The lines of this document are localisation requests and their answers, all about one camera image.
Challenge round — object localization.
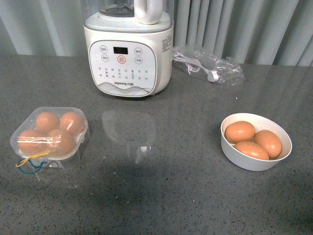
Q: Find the white power cable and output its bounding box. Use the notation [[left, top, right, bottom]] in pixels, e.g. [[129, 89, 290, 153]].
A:
[[173, 52, 219, 83]]

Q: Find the brown egg bowl left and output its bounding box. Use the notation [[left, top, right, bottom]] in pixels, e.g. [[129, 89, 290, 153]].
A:
[[225, 121, 255, 143]]

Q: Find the brown egg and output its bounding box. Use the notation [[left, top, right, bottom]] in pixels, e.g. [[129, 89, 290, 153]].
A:
[[46, 129, 76, 155], [60, 112, 85, 136], [35, 112, 60, 133], [18, 129, 46, 155]]

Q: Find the clear plastic egg box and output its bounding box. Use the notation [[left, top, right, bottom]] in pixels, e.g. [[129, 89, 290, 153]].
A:
[[10, 107, 90, 174]]

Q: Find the brown egg bowl right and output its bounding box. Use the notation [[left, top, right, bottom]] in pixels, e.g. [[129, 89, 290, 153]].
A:
[[254, 130, 282, 159]]

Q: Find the brown egg bowl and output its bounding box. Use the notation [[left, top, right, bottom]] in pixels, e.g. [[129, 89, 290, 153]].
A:
[[254, 130, 282, 159], [225, 121, 255, 143], [234, 141, 269, 160]]

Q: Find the white Joyoung blender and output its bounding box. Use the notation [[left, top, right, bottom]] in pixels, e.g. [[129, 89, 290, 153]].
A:
[[81, 0, 174, 97]]

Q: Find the clear plastic bag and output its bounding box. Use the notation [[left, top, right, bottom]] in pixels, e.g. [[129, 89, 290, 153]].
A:
[[172, 45, 245, 86]]

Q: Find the white round bowl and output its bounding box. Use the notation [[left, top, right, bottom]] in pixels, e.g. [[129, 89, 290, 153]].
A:
[[221, 113, 292, 171]]

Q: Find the brown egg bowl front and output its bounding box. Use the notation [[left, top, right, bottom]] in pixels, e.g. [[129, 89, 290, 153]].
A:
[[234, 141, 269, 160]]

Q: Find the yellow and blue string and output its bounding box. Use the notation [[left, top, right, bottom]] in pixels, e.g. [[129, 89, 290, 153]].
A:
[[15, 151, 56, 174]]

